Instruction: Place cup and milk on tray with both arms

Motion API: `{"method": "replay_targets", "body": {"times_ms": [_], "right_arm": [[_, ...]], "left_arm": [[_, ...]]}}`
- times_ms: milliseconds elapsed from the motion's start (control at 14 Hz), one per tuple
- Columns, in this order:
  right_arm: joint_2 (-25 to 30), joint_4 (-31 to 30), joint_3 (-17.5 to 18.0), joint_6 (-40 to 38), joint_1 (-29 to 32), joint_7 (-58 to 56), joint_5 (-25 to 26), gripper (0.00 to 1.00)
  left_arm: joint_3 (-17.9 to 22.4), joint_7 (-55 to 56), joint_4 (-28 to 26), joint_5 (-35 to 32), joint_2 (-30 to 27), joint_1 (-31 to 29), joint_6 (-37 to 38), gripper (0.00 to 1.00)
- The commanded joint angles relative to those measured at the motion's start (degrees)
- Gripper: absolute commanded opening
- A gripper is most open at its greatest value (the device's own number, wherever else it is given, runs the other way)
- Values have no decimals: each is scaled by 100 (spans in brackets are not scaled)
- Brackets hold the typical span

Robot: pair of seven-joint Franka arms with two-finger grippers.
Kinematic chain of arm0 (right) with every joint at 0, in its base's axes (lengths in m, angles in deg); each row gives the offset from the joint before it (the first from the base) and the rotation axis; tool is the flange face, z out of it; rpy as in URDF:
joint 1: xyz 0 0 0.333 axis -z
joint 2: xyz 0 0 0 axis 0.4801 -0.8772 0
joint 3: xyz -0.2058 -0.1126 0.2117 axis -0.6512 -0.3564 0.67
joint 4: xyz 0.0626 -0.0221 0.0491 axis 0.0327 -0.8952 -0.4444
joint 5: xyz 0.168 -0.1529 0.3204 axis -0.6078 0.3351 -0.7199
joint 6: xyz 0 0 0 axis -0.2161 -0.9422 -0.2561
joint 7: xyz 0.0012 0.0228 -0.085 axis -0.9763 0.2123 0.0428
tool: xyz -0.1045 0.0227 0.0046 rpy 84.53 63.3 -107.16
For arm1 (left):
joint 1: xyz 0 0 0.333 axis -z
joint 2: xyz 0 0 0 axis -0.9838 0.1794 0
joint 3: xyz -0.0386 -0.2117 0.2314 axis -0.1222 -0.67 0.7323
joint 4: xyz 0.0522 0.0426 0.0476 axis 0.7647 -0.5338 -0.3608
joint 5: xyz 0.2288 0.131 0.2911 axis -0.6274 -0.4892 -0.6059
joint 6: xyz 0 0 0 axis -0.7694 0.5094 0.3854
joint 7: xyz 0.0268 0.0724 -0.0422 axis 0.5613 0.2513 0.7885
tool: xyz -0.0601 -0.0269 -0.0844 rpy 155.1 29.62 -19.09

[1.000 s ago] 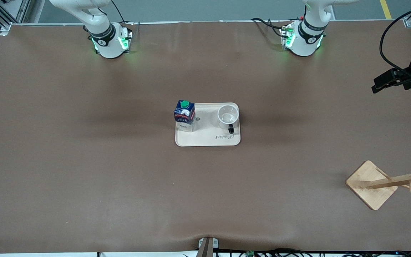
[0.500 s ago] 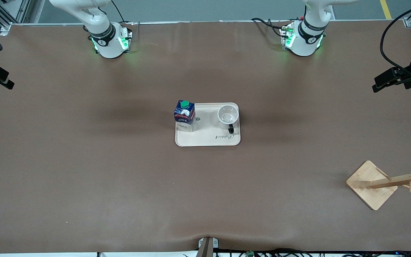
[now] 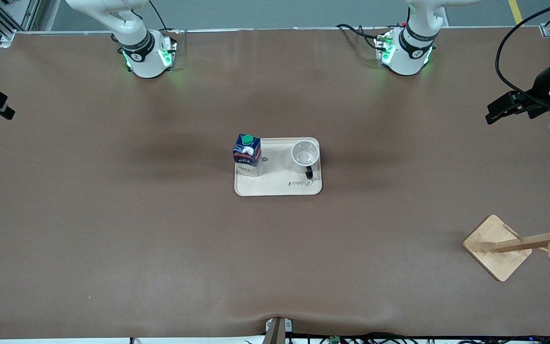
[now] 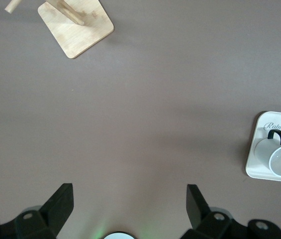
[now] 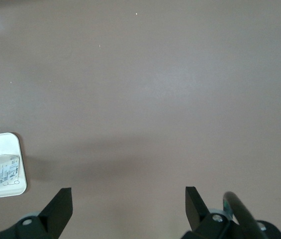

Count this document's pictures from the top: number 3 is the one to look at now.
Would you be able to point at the grey metal camera bracket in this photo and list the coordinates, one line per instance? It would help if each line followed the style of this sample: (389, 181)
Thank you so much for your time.
(277, 332)

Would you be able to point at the wooden mug stand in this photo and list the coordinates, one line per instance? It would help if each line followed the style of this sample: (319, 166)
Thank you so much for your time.
(494, 253)

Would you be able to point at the blue milk carton green cap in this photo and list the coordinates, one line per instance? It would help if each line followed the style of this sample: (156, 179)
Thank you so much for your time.
(247, 157)

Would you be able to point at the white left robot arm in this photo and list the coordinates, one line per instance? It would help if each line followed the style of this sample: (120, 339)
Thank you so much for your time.
(406, 57)

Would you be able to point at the cream tray with bear print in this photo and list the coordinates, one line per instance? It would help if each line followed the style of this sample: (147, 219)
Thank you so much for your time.
(280, 184)

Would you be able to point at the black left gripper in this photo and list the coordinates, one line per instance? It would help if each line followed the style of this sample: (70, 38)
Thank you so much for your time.
(540, 91)

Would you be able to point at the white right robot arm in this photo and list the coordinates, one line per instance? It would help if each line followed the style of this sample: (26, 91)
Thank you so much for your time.
(143, 62)

